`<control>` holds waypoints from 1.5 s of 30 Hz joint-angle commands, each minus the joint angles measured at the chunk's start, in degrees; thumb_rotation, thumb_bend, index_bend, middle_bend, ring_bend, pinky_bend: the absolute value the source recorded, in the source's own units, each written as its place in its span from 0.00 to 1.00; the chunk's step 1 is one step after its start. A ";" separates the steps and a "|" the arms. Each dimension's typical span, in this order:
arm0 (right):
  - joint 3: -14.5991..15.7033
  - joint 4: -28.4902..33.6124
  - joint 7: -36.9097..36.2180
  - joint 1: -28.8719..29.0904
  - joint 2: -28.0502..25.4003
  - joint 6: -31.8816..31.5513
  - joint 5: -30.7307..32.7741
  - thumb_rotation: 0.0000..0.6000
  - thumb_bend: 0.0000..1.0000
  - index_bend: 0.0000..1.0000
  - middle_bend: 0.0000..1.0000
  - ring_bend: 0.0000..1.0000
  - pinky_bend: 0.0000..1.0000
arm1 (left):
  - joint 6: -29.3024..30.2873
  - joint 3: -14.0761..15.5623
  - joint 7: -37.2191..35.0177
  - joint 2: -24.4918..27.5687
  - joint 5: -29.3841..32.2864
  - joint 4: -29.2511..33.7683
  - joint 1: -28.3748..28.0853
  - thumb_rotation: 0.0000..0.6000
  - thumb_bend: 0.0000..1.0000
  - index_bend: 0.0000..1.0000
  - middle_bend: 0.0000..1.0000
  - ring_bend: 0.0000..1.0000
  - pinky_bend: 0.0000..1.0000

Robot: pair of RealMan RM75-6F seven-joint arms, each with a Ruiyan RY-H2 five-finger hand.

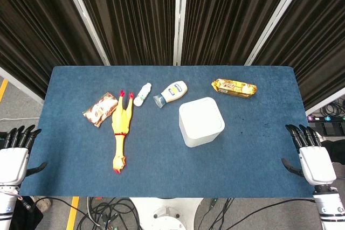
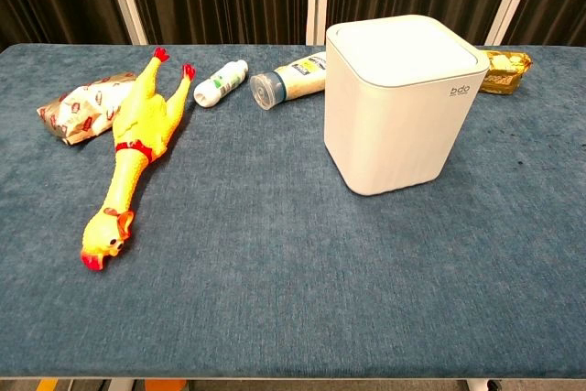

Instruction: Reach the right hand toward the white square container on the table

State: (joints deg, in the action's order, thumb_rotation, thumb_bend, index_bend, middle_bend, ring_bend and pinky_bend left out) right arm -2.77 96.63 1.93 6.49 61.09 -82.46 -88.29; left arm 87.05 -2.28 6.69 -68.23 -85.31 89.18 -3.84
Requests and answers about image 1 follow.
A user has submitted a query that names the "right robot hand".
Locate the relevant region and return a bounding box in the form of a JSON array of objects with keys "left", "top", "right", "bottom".
[{"left": 281, "top": 124, "right": 337, "bottom": 186}]

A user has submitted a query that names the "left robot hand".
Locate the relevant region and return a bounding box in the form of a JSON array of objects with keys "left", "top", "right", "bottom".
[{"left": 0, "top": 124, "right": 48, "bottom": 187}]

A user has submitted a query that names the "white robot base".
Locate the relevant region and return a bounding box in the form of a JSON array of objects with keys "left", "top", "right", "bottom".
[{"left": 128, "top": 197, "right": 203, "bottom": 230}]

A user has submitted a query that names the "white cube container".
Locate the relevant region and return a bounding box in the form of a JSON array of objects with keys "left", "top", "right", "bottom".
[{"left": 178, "top": 96, "right": 226, "bottom": 149}]

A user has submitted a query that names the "black power strip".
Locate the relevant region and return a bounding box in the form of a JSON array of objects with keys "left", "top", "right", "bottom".
[{"left": 307, "top": 115, "right": 345, "bottom": 137}]

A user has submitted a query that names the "red white snack packet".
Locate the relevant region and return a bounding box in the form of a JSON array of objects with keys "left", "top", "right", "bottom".
[{"left": 82, "top": 92, "right": 119, "bottom": 128}]

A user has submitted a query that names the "yellow rubber chicken toy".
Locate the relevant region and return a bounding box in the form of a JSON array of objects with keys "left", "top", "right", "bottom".
[{"left": 111, "top": 89, "right": 135, "bottom": 174}]

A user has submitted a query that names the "golden biscuit packet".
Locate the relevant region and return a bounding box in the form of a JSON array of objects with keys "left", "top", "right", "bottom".
[{"left": 211, "top": 78, "right": 258, "bottom": 99}]

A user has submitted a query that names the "small white drink bottle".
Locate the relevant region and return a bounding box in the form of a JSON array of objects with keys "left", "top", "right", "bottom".
[{"left": 133, "top": 82, "right": 153, "bottom": 107}]

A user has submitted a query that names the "blue table cloth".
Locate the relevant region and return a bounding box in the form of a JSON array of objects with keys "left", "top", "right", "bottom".
[{"left": 19, "top": 65, "right": 315, "bottom": 198}]

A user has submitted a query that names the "mayonnaise squeeze bottle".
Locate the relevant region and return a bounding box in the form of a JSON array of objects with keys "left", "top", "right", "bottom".
[{"left": 153, "top": 80, "right": 189, "bottom": 109}]

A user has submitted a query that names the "black curtain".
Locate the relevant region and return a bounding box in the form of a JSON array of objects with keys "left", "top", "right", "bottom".
[{"left": 0, "top": 0, "right": 345, "bottom": 111}]

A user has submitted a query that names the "black cable bundle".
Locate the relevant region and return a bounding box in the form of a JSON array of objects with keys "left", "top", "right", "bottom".
[{"left": 77, "top": 197, "right": 143, "bottom": 230}]

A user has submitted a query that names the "white metal frame post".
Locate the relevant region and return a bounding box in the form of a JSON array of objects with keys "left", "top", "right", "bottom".
[
  {"left": 172, "top": 0, "right": 190, "bottom": 66},
  {"left": 244, "top": 0, "right": 307, "bottom": 66},
  {"left": 58, "top": 0, "right": 111, "bottom": 66}
]

